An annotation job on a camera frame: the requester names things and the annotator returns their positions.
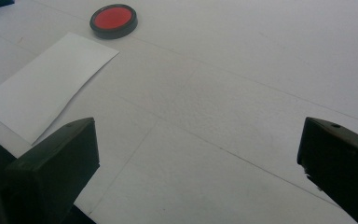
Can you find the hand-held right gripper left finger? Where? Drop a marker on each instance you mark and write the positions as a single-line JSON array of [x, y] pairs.
[[52, 165]]

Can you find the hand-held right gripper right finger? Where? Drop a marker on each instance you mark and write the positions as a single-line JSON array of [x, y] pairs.
[[341, 161]]

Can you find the round red ink pad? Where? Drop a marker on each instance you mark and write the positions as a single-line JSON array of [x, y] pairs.
[[113, 18]]

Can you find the white paper sheet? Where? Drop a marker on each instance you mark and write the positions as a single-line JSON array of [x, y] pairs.
[[46, 84]]

